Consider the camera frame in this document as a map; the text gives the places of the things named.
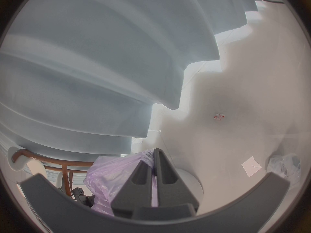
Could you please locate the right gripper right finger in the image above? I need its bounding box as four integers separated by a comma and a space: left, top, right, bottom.
154, 148, 200, 214

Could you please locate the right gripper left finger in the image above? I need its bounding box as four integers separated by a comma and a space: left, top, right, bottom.
111, 159, 153, 219

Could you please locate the purple plastic bag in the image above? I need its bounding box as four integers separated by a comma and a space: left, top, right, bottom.
83, 149, 161, 217

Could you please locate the white trash bin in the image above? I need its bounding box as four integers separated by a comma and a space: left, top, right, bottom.
170, 168, 203, 211

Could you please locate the white cushioned wooden chair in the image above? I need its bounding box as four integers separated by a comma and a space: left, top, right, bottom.
7, 147, 96, 198

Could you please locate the crumpled white plastic wrapper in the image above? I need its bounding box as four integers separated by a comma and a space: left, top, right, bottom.
265, 154, 302, 182

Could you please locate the pale blue curtain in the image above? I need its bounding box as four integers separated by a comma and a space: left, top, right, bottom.
0, 0, 272, 169

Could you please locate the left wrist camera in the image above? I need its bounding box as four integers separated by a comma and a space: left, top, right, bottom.
71, 187, 85, 200

